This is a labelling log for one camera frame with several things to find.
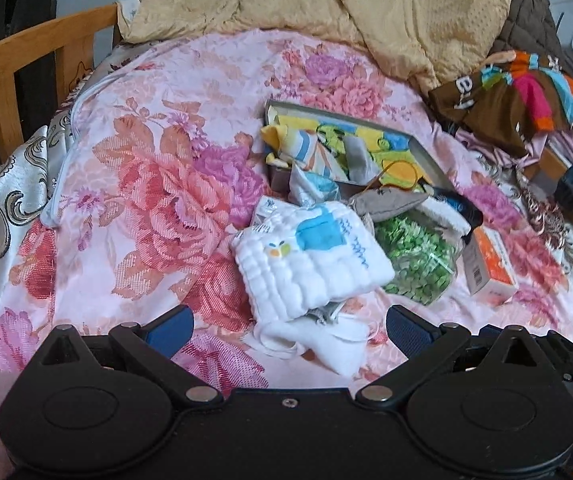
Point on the orange rubber band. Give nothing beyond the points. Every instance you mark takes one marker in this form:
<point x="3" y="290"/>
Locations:
<point x="382" y="169"/>

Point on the orange white carton box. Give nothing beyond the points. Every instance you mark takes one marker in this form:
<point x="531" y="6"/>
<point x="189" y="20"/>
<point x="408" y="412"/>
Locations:
<point x="491" y="265"/>

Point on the white gauze towel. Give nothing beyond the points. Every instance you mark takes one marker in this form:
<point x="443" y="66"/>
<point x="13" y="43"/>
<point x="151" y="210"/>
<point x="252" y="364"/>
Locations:
<point x="306" y="270"/>

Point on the grey face mask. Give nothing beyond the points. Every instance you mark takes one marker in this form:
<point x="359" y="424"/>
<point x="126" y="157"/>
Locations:
<point x="359" y="157"/>

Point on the wooden bed frame board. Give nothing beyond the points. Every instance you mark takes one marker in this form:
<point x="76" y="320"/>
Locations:
<point x="549" y="165"/>

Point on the dark blue white sock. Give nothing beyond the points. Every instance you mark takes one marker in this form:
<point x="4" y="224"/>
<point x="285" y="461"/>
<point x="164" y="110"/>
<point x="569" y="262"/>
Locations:
<point x="459" y="207"/>

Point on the wooden bed rail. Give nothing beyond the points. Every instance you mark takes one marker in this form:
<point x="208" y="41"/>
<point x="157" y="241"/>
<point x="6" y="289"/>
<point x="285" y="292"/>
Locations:
<point x="16" y="45"/>

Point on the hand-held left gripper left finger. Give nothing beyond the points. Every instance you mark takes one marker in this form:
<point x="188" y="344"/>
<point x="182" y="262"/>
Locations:
<point x="171" y="331"/>

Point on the green patterned plastic bag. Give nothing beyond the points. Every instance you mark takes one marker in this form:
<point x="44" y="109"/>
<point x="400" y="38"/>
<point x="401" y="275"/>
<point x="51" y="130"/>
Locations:
<point x="416" y="260"/>

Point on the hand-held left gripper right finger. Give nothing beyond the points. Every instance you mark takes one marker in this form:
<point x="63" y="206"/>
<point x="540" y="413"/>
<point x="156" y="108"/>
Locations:
<point x="405" y="326"/>

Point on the wet wipes packet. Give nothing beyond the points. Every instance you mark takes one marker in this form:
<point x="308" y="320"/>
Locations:
<point x="316" y="185"/>

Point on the pink floral bedsheet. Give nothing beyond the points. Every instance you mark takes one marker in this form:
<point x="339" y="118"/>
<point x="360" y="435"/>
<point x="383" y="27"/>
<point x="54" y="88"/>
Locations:
<point x="166" y="185"/>

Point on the yellow quilt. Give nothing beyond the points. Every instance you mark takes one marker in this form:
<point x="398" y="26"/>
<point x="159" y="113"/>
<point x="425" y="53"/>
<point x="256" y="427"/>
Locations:
<point x="316" y="0"/>

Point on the grey tray with colourful picture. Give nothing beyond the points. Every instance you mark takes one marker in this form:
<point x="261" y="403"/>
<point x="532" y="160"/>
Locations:
<point x="396" y="142"/>

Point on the white fleece cloth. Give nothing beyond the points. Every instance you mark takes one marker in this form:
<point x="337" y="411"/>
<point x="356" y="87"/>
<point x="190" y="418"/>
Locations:
<point x="316" y="347"/>

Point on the yellow blue striped cloth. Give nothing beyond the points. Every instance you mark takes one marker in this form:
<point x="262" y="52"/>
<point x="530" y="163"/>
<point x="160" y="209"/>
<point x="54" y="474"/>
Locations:
<point x="306" y="147"/>

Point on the brown quilted blanket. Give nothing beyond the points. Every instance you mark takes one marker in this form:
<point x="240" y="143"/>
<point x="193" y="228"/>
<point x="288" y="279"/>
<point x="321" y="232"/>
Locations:
<point x="526" y="20"/>

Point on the brown multicoloured garment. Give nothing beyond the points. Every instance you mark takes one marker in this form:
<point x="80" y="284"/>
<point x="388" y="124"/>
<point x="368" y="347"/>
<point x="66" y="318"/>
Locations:
<point x="496" y="110"/>

